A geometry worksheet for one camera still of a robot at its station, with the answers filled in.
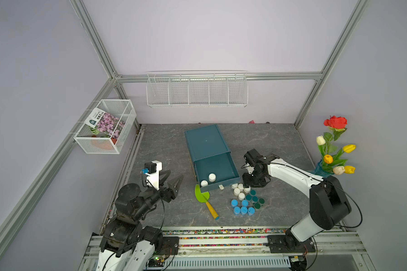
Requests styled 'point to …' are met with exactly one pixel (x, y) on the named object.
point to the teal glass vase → (319, 170)
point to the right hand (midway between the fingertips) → (247, 184)
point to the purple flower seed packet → (100, 122)
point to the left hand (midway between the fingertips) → (177, 175)
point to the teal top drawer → (216, 171)
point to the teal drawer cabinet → (206, 142)
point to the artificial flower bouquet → (330, 156)
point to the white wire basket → (92, 144)
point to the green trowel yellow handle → (203, 197)
